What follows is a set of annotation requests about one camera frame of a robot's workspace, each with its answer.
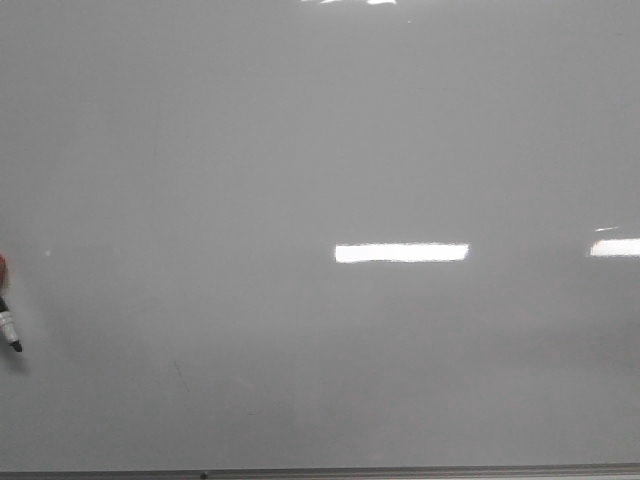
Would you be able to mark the black whiteboard marker with tape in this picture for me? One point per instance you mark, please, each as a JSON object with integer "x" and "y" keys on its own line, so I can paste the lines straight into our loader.
{"x": 8, "y": 328}

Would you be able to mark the white whiteboard with metal frame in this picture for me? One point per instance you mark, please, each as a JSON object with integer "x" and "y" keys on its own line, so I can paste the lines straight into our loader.
{"x": 279, "y": 234}

